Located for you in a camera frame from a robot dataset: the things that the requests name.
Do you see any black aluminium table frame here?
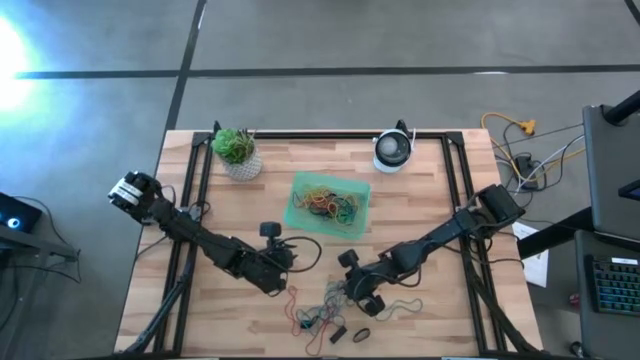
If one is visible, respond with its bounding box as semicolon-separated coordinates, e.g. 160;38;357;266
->
115;119;540;359

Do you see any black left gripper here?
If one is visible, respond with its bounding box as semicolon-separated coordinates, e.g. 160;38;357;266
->
238;243;298;297

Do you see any backlit black keyboard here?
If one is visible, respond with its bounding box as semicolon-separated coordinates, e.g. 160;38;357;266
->
591;256;640;316

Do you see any yellow extension cord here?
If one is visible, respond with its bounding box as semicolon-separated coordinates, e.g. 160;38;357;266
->
480;111;539;176

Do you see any white paper sheet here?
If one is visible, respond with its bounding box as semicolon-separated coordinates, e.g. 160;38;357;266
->
510;221;551;289

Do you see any grey cart top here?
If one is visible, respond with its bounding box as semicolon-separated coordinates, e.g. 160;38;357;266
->
582;102;640;242

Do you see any black power strip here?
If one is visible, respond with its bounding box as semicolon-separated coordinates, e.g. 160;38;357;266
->
514;153;541;192

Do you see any succulent in patterned white pot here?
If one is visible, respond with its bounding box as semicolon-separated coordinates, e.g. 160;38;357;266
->
210;127;264;183

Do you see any white cylindrical device black rim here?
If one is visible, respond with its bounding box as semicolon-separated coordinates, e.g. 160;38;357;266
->
371;127;418;175

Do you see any wide dark grey rubber band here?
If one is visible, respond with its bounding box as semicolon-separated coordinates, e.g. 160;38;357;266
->
328;324;349;346

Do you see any teal translucent plastic bin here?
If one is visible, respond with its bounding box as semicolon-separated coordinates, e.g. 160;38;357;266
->
282;170;373;241

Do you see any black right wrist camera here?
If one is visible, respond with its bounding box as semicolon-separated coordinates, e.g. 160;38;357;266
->
337;248;361;270

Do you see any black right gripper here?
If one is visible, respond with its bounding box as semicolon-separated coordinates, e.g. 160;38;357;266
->
343;263;396;318

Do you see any yellow rubber band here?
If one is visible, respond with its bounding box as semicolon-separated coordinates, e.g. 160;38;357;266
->
298;183;347;202

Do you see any grey desk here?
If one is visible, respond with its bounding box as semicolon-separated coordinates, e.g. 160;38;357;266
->
573;228;640;360

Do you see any black desk support bar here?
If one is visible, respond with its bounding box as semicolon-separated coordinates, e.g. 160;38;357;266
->
517;206;596;259

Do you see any green rubber band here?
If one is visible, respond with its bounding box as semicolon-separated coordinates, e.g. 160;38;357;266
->
331;195;361;226

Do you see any black stand bar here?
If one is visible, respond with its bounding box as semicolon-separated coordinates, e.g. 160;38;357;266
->
0;224;81;264

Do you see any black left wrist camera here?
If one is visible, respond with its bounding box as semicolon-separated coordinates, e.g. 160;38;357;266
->
259;221;283;241

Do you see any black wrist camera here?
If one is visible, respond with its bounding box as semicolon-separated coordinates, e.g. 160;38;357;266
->
259;221;283;241
337;248;361;270

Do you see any black box with blue light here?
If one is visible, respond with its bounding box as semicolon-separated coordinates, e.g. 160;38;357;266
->
0;191;44;235

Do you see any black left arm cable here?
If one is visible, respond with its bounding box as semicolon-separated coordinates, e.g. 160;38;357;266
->
277;235;324;274

